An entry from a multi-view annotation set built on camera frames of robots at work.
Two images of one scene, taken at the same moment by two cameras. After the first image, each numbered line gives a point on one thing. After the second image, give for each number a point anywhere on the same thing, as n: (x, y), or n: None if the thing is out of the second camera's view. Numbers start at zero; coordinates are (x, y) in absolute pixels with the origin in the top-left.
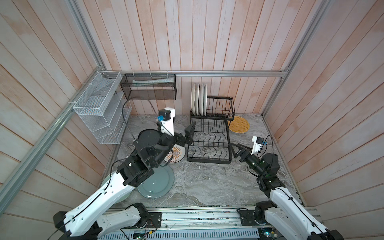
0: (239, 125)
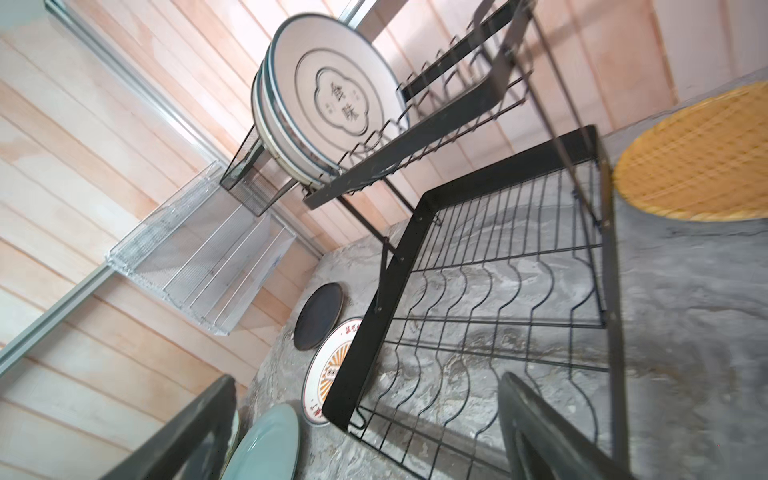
0: (705, 160)
